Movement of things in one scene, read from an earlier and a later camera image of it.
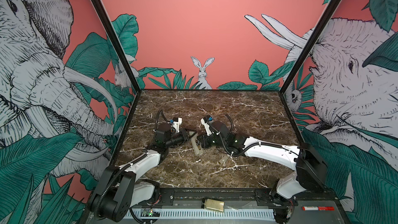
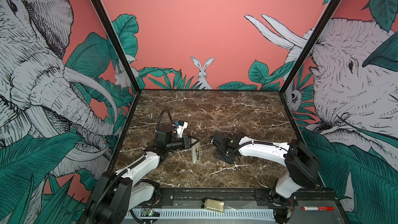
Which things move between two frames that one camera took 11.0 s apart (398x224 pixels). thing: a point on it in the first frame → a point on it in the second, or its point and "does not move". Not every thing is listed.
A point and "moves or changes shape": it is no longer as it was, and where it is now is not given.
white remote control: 196,143 moves or changes shape
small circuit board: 151,212 does not move
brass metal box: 214,205 does not move
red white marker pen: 322,208 does not move
